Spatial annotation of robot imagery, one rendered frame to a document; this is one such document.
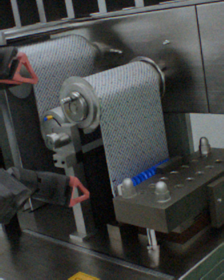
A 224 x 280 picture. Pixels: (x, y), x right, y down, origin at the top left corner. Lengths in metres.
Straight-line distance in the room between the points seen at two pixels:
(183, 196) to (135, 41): 0.55
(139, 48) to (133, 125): 0.30
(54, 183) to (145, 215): 0.22
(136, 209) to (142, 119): 0.27
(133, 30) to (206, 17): 0.26
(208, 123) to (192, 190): 3.18
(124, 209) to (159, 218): 0.11
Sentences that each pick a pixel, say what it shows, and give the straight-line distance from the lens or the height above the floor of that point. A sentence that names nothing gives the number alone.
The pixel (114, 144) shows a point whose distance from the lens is 1.25.
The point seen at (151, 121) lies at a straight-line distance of 1.36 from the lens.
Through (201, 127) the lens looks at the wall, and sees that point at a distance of 4.41.
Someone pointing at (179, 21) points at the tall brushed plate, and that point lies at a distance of 1.40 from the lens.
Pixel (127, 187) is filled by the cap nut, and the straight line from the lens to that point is 1.19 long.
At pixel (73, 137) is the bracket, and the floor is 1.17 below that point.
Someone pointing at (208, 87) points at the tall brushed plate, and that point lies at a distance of 1.39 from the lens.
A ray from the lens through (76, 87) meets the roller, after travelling 1.23.
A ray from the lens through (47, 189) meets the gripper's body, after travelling 1.10.
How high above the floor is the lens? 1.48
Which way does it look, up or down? 14 degrees down
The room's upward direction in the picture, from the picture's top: 10 degrees counter-clockwise
